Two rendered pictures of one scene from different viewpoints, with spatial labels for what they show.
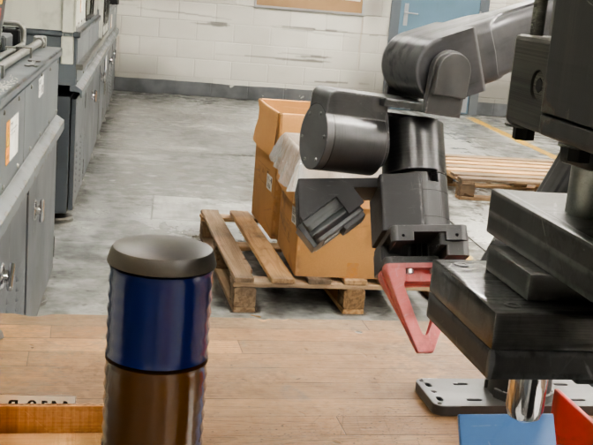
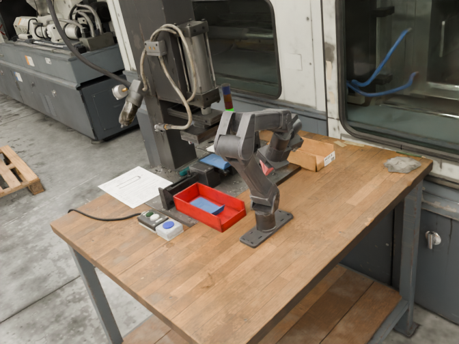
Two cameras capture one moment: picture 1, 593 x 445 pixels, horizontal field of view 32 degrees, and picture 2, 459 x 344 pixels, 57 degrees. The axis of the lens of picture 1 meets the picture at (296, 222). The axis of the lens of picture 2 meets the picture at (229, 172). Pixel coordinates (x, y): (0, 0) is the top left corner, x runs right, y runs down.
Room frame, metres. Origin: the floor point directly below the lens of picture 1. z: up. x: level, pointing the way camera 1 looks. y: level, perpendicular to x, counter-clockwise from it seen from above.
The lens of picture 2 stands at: (1.94, -0.84, 1.74)
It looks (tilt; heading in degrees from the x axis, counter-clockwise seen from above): 28 degrees down; 152
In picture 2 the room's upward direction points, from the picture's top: 10 degrees counter-clockwise
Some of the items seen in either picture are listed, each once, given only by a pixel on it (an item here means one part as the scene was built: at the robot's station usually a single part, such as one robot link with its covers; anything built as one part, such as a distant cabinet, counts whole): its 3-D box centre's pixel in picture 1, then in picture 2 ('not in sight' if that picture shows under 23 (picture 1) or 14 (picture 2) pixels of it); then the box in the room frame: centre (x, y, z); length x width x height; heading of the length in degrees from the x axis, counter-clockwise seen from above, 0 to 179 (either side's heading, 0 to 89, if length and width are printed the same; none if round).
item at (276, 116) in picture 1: (312, 168); not in sight; (4.91, -0.05, 0.43); 0.57 x 0.53 x 0.58; 13
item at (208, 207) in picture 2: not in sight; (204, 205); (0.74, -0.33, 0.92); 0.15 x 0.07 x 0.03; 9
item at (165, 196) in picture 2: not in sight; (169, 195); (0.61, -0.41, 0.95); 0.06 x 0.03 x 0.09; 102
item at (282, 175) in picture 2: not in sight; (272, 171); (0.71, 0.00, 0.91); 0.17 x 0.16 x 0.02; 102
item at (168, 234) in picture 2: not in sight; (170, 232); (0.77, -0.49, 0.90); 0.07 x 0.07 x 0.06; 12
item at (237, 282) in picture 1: (321, 257); not in sight; (4.62, -0.13, 0.07); 1.20 x 1.00 x 0.14; 13
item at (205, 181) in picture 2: not in sight; (217, 168); (0.56, -0.17, 0.94); 0.20 x 0.10 x 0.07; 102
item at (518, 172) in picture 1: (518, 178); not in sight; (7.26, -1.54, 0.07); 1.20 x 1.00 x 0.14; 101
